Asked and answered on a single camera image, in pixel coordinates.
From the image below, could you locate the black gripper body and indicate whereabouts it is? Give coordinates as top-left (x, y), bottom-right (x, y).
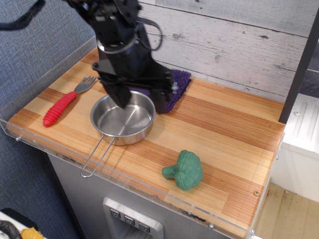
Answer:
top-left (92, 41), bottom-right (168, 87)

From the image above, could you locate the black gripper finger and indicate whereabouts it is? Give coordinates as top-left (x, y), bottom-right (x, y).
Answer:
top-left (150, 89), bottom-right (171, 114)
top-left (101, 80), bottom-right (132, 109)

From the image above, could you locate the green toy broccoli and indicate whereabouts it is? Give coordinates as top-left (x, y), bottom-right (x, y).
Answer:
top-left (161, 150), bottom-right (203, 191)

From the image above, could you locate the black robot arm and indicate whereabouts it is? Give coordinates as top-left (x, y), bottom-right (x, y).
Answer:
top-left (68, 0), bottom-right (176, 114)

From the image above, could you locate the yellow object at corner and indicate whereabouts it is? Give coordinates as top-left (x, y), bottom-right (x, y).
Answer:
top-left (20, 228), bottom-right (45, 239)

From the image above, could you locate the purple folded towel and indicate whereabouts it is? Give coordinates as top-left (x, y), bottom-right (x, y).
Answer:
top-left (128, 69), bottom-right (191, 112)

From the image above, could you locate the small steel saucepan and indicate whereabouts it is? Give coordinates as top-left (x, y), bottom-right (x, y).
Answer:
top-left (80, 91), bottom-right (156, 178)

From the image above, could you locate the grey cabinet with dispenser panel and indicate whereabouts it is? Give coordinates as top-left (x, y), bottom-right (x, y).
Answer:
top-left (49, 155), bottom-right (227, 239)

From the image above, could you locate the white ribbed appliance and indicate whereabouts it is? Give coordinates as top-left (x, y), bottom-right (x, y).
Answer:
top-left (271, 94), bottom-right (319, 202)

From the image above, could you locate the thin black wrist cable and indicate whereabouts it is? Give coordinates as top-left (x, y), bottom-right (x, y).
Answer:
top-left (137, 16), bottom-right (164, 52)

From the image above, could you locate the red handled fork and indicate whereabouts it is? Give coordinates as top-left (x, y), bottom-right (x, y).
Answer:
top-left (43, 75), bottom-right (97, 127)

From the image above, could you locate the black sleeved cable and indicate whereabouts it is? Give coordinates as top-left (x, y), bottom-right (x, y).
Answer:
top-left (0, 0), bottom-right (47, 31)

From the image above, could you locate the dark right frame post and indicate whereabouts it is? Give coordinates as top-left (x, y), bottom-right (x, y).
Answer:
top-left (279, 9), bottom-right (319, 124)

